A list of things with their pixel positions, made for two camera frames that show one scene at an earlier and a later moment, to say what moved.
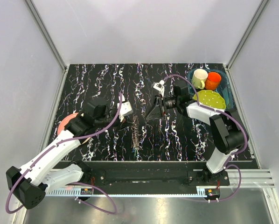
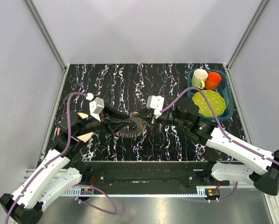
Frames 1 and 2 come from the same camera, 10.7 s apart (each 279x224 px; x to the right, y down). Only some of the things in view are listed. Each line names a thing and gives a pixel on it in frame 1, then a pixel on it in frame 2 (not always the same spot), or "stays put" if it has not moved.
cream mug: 199,76 stays put
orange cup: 212,81 stays put
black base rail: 101,174 stays put
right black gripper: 156,112 -> 149,115
